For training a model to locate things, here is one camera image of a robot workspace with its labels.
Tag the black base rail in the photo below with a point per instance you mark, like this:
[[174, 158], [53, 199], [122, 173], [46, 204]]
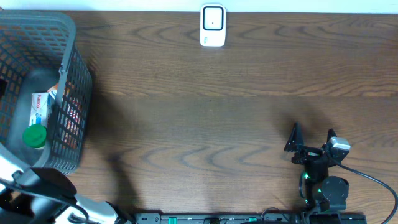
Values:
[[269, 217]]

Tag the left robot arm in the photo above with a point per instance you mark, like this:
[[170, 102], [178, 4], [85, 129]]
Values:
[[45, 195]]

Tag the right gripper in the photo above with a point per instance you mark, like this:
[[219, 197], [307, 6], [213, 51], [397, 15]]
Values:
[[308, 154]]

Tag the grey plastic mesh basket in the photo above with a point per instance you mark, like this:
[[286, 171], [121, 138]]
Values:
[[38, 52]]

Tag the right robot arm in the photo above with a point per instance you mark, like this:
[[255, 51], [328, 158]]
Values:
[[322, 192]]

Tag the white medicine box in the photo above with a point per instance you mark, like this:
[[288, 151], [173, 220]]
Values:
[[41, 109]]

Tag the white barcode scanner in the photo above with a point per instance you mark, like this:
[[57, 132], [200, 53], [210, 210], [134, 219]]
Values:
[[212, 25]]

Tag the red chocolate bar wrapper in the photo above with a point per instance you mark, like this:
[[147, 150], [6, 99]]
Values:
[[71, 122]]

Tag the green lid jar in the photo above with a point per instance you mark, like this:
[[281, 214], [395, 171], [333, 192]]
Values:
[[35, 136]]

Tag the orange tissue packet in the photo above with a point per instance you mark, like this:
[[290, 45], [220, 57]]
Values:
[[52, 91]]

